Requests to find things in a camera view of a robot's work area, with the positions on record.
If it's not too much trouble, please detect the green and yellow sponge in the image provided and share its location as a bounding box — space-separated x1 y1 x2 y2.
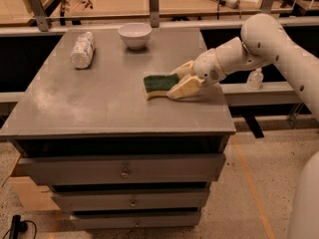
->
144 74 179 100

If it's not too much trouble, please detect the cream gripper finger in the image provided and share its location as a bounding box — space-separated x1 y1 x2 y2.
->
166 75 204 100
171 61 194 80

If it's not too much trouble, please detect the black power adapter with cable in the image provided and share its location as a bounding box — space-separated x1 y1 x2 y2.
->
1 215 38 239

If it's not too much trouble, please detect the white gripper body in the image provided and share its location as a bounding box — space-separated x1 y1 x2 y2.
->
193 48 227 85

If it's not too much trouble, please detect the cardboard box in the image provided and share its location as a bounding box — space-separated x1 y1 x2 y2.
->
1 155 60 211

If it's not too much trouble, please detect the metal railing frame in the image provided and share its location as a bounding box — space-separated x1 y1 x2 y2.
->
0 0 319 38

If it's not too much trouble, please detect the top grey drawer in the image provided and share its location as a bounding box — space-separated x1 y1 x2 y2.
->
18 154 225 186

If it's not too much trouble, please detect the middle grey drawer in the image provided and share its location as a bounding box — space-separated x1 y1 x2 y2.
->
52 188 209 212

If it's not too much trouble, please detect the clear soap dispenser bottle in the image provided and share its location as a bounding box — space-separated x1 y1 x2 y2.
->
246 68 264 91

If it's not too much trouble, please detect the grey drawer cabinet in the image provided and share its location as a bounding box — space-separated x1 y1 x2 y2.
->
1 29 235 217

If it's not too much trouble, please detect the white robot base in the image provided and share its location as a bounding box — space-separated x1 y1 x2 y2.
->
287 152 319 239

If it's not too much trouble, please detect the bottom grey drawer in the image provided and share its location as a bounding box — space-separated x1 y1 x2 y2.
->
70 211 201 230

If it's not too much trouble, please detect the grey drawer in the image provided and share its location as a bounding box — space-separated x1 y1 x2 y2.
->
52 188 209 212
18 154 225 186
70 211 201 230

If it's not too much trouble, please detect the white ceramic bowl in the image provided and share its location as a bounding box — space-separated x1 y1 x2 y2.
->
118 23 152 50

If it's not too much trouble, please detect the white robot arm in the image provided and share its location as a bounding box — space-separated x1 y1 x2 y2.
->
167 14 319 119

